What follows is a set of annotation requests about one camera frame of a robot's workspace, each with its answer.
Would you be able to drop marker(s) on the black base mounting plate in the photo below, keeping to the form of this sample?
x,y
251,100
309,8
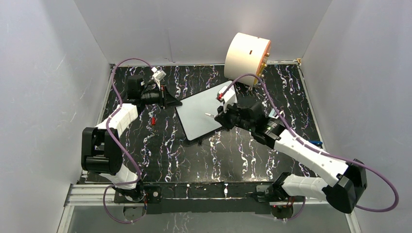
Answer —
x,y
269,201

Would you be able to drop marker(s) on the white whiteboard black frame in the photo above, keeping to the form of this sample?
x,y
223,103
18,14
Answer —
x,y
195,110

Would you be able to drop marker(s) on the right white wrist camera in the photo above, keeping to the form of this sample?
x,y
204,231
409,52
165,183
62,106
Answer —
x,y
227,97

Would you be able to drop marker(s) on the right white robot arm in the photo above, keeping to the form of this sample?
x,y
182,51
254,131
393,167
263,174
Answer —
x,y
340,183

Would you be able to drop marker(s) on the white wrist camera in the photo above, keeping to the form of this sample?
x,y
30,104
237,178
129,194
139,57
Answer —
x,y
158,76
227,97

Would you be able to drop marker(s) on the white cylindrical drum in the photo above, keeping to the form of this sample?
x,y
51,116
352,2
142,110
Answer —
x,y
246,54

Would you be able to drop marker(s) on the aluminium frame rail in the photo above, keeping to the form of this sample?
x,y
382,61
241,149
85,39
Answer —
x,y
83,194

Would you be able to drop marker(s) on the red capped whiteboard marker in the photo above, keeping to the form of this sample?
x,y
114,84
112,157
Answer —
x,y
210,115

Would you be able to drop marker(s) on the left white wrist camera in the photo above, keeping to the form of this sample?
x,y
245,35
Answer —
x,y
158,76

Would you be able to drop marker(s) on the light blue whiteboard eraser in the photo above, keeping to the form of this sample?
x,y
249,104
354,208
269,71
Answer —
x,y
273,114

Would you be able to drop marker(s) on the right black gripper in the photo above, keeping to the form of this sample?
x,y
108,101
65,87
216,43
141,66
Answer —
x,y
222,117

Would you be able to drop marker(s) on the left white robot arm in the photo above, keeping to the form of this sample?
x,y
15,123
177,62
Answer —
x,y
101,150

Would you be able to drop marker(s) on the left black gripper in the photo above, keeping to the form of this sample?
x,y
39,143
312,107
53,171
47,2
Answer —
x,y
166,100

